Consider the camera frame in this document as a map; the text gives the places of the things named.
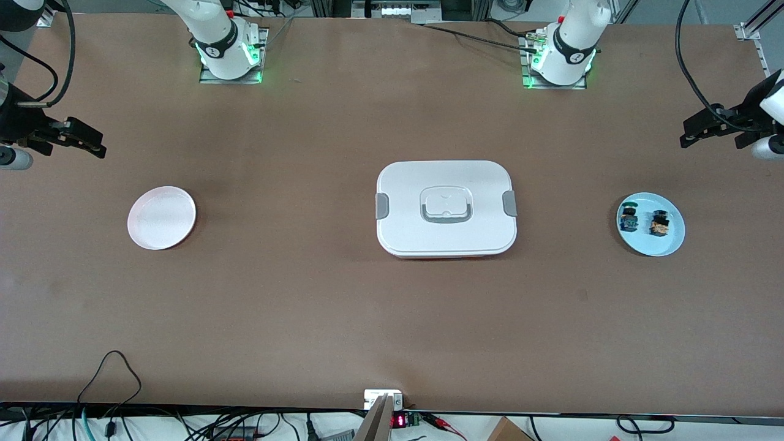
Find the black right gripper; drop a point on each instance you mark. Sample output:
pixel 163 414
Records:
pixel 17 124

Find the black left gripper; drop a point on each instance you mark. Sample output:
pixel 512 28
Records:
pixel 748 117

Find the orange push button switch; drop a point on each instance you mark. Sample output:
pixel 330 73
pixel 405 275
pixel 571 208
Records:
pixel 659 228

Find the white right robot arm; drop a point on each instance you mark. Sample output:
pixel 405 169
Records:
pixel 214 30

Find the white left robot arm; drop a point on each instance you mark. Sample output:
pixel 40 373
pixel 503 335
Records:
pixel 576 37

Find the white lunch box grey clips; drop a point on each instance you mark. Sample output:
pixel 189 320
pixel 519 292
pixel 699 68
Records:
pixel 447 184

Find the brown cardboard box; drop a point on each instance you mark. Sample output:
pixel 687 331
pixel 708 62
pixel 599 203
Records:
pixel 508 432

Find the white socket box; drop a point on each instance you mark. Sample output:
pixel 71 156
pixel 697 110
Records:
pixel 373 398

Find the white round plate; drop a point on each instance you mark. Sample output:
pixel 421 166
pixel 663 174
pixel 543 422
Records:
pixel 160 217

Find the aluminium corner profile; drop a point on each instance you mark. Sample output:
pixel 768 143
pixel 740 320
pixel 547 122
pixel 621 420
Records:
pixel 46 22

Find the light blue round plate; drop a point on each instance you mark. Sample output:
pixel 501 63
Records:
pixel 670 245

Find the white device with lights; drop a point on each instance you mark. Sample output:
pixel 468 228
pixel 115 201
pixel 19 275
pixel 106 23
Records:
pixel 398 11

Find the red clip leads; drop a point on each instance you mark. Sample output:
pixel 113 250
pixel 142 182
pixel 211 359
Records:
pixel 444 422

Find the red digit display module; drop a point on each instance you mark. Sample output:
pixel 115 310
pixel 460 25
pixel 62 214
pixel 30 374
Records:
pixel 399 421

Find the aluminium frame rail with bracket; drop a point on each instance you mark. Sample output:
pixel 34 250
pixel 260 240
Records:
pixel 747 30

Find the green push button switch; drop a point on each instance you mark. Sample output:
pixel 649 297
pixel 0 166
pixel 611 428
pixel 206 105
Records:
pixel 629 222

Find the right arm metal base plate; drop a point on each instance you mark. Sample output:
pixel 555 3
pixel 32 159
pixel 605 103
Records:
pixel 211 80

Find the aluminium camera pole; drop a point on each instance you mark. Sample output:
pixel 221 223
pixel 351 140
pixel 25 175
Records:
pixel 376 422

